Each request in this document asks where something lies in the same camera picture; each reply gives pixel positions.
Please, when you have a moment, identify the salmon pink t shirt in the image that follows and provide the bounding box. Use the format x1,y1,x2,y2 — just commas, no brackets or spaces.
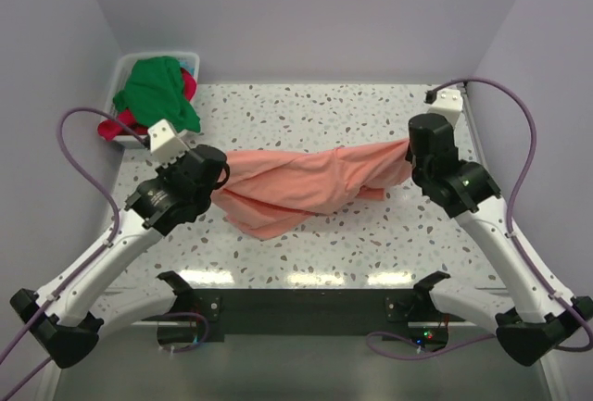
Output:
212,139,411,240

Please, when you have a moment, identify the white laundry basket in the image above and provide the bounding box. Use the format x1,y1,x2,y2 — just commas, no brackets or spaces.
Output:
97,50,200,149

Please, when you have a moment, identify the red t shirt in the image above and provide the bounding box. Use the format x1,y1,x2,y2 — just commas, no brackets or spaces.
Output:
96,67,198,144

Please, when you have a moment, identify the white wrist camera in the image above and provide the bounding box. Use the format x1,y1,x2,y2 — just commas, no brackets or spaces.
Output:
143,119,189,164
424,88,463,126

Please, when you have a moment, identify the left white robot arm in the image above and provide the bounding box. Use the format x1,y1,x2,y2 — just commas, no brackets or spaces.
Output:
10,144,230,369

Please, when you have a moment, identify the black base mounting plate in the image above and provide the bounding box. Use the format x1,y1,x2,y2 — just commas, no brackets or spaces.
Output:
138,287,468,352

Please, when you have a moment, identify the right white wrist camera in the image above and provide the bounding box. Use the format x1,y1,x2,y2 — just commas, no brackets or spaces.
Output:
424,88,463,126

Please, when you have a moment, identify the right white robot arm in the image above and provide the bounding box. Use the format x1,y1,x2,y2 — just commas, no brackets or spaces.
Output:
406,113,592,366

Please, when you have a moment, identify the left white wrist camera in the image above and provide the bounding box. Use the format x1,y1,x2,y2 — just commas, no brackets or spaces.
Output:
143,119,189,164

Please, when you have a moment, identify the green t shirt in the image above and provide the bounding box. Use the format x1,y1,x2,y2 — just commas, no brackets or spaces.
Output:
112,56,201,133

